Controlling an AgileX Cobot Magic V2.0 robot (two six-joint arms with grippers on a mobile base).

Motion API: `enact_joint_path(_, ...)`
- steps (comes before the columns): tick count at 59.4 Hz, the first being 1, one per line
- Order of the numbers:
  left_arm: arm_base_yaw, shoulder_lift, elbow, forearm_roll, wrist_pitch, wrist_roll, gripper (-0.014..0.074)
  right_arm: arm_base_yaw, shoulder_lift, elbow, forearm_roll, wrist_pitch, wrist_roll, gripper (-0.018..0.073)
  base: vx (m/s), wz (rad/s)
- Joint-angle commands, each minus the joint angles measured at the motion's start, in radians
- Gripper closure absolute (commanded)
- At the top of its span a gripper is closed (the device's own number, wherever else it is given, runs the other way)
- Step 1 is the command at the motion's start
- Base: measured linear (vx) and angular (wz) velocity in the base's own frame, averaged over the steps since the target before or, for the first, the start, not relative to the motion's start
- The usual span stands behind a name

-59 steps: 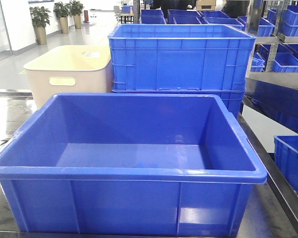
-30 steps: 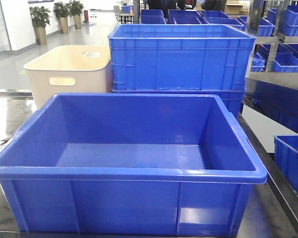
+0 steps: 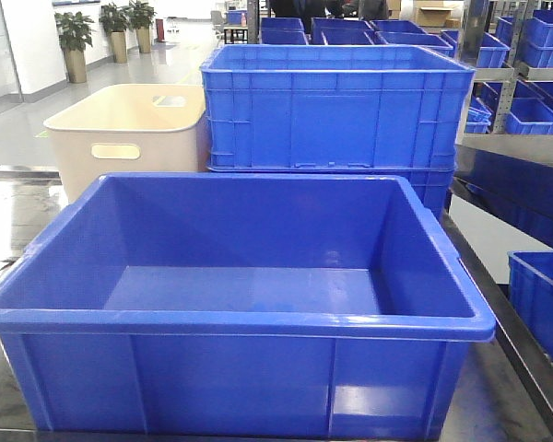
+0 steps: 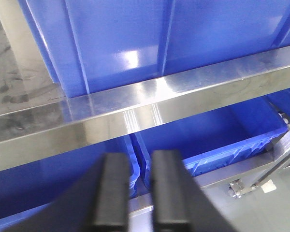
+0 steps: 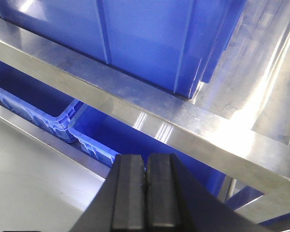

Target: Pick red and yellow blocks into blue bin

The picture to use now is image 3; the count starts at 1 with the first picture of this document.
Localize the blue bin on right shelf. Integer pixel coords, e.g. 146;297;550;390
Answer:
505;98;553;135

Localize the potted plant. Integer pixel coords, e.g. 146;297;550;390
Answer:
99;3;129;64
54;12;94;84
127;1;156;53

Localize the large blue target bin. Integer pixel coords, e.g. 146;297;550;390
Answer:
0;173;496;439

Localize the potted plant middle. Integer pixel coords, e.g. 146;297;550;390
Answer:
99;3;129;64

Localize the beige plastic basket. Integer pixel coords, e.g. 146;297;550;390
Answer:
43;84;210;202

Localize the steel shelving rack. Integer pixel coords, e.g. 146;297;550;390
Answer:
445;1;553;438

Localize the potted plant left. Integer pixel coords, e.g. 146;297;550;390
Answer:
54;12;94;84

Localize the large blue ribbed crate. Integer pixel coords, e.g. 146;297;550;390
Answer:
201;44;474;171

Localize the potted plant right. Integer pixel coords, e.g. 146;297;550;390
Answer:
127;1;156;53

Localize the blue bin lower right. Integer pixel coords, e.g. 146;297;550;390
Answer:
509;251;553;359

